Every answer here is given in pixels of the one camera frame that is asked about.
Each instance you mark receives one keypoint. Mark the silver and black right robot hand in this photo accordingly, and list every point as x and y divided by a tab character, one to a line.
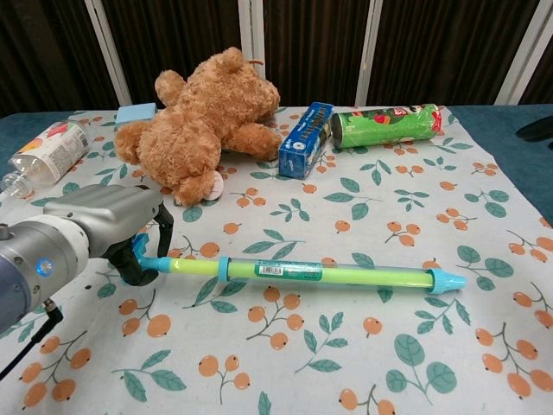
540	129

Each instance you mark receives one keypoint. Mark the dark pleated curtain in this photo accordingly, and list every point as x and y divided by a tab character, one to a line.
181	30

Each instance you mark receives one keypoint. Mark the teal table cover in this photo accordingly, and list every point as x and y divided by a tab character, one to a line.
497	138

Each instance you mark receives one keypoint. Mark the white frame post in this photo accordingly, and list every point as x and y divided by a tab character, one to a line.
525	56
251	30
368	52
108	52

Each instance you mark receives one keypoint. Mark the green chips can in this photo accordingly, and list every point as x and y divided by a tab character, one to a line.
389	125

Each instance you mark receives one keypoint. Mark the silver and black left robot hand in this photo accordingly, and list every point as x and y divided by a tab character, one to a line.
116	212

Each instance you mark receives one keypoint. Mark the leaf and berry print cloth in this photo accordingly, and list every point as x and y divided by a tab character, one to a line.
302	367

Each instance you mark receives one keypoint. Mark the clear plastic bottle with label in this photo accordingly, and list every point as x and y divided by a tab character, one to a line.
47	151

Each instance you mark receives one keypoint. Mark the blue and green water pump toy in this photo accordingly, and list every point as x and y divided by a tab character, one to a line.
302	272

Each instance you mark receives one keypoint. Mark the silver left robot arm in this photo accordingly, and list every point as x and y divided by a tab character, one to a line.
34	259

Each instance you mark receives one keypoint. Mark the blue cardboard box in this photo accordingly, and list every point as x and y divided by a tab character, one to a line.
302	142

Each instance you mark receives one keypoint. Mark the brown teddy bear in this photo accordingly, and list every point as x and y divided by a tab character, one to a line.
194	129

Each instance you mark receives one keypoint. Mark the light blue block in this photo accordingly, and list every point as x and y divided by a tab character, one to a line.
134	113

